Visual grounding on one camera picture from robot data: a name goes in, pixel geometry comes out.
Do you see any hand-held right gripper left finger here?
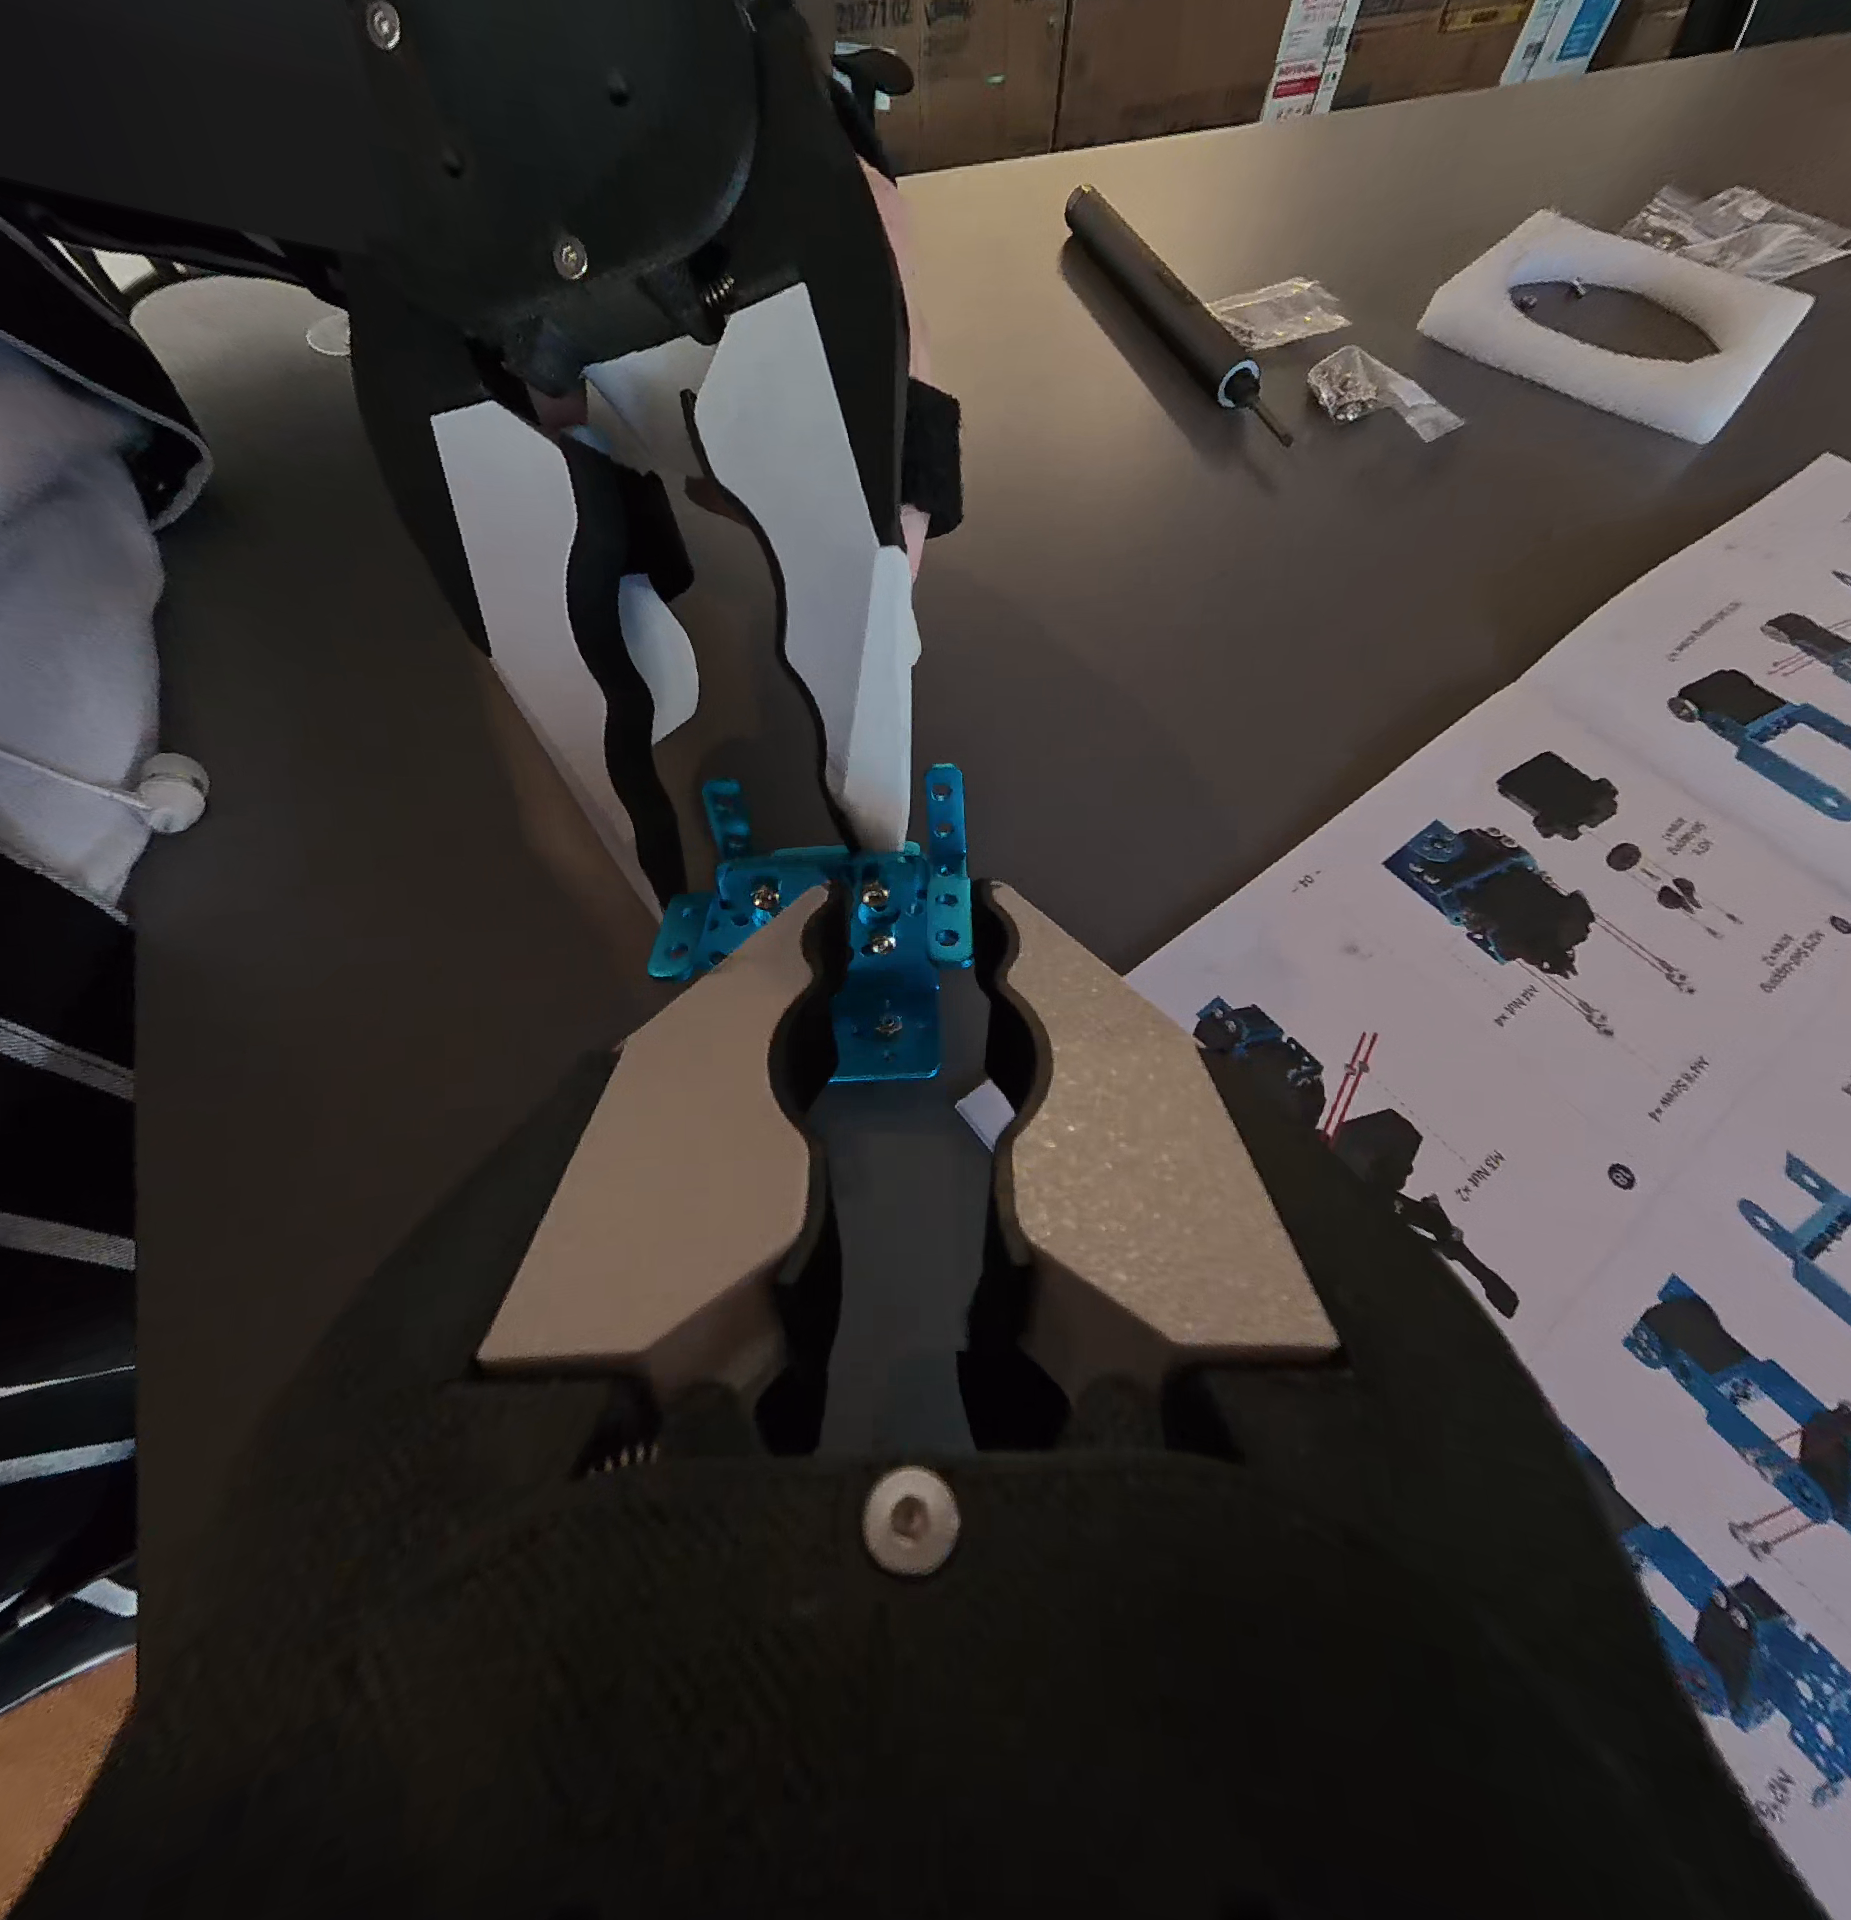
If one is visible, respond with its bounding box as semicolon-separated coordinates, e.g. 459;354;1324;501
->
475;884;839;1451

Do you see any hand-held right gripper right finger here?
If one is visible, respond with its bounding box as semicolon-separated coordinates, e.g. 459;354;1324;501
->
967;882;1346;1451

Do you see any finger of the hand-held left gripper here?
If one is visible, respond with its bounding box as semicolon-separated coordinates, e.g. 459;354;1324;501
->
681;282;929;850
429;389;689;912

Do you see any blue metal bracket assembly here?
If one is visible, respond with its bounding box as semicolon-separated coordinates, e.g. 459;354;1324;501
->
647;763;975;1085

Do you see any dark grey desk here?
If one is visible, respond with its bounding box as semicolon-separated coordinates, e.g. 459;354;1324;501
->
121;22;1851;1920

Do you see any person's left hand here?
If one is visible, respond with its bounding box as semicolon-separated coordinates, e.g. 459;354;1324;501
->
869;161;933;588

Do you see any black electric screwdriver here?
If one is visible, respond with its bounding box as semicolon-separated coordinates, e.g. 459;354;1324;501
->
1063;182;1296;450

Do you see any white garment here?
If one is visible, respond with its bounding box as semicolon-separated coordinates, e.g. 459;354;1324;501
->
0;321;169;918

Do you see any white instruction manual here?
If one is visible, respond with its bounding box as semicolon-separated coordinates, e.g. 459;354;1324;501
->
955;452;1851;1861

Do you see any flat clear bag of screws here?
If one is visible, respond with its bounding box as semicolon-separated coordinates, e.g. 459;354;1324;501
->
1206;275;1348;354

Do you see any stack of cardboard boxes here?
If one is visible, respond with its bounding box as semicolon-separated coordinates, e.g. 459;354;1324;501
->
831;0;1690;174

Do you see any crumpled clear bag of screws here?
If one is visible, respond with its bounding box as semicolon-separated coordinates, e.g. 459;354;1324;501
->
1306;344;1466;442

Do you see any black striped jacket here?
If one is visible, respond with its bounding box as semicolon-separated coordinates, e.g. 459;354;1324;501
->
0;179;213;1727

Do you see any white foam block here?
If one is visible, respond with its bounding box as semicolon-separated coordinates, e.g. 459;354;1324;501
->
1416;210;1814;444

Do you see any clear plastic bag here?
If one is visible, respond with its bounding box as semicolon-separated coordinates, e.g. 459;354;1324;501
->
1618;182;1851;284

